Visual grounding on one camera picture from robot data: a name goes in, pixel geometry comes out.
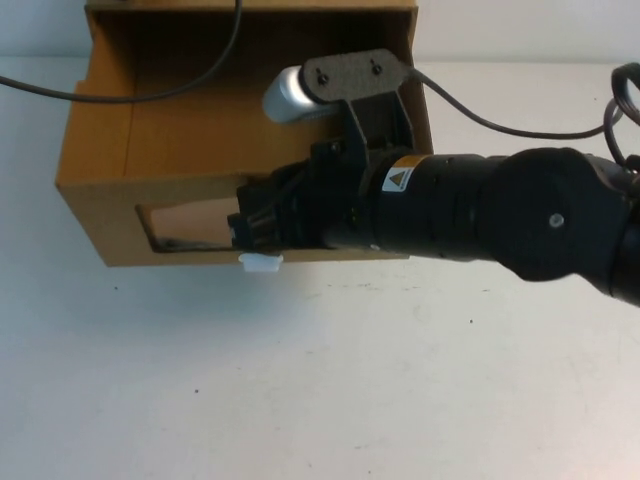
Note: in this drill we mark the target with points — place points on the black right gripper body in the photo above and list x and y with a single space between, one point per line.
325 200

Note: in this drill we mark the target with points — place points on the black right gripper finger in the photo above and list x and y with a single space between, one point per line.
255 232
260 195

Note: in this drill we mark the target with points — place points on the cardboard drawer with worn window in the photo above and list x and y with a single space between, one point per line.
100 215

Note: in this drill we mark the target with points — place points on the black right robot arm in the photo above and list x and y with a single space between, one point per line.
525 215

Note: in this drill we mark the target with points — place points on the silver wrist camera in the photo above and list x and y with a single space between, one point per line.
285 97

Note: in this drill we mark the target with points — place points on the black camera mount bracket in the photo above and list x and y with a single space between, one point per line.
350 75

